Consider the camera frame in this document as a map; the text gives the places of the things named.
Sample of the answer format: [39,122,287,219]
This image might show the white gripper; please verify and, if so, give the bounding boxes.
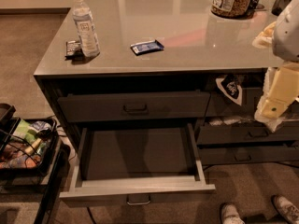
[254,61,299,133]

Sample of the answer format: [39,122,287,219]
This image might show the grey drawer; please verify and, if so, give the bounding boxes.
[198,145,299,165]
[197,122,299,145]
[58,91,210,122]
[206,87,263,117]
[60,124,215,207]

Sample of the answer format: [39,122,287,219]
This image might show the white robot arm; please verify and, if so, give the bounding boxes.
[252,0,299,133]

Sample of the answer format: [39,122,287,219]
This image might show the white plastic bags in drawer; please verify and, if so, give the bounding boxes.
[206,116,254,126]

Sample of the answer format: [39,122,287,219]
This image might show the grey drawer cabinet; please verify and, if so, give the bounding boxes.
[33,0,299,209]

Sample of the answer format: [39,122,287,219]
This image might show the dark pitcher on counter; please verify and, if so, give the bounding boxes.
[271,0,299,17]

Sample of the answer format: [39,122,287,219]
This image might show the large nut jar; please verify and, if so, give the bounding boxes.
[211,0,250,18]

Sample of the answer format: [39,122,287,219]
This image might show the left white shoe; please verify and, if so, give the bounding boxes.
[221,203,245,224]

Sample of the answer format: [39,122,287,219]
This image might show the blue snack packet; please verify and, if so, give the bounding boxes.
[130,40,164,56]

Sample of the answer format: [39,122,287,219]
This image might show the clear plastic water bottle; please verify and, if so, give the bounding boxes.
[72,0,100,58]

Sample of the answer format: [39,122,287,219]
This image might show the dark snack packet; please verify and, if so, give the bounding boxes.
[65,40,83,59]

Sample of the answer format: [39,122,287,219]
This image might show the colourful snack bags in rack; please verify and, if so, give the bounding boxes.
[0,142,48,170]

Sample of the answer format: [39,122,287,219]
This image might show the green snack bag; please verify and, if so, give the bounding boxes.
[12,119,52,146]

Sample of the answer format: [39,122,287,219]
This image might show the black floor cable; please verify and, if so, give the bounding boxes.
[86,206,97,224]

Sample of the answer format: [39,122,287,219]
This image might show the black wire snack rack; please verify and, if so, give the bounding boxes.
[0,104,70,224]

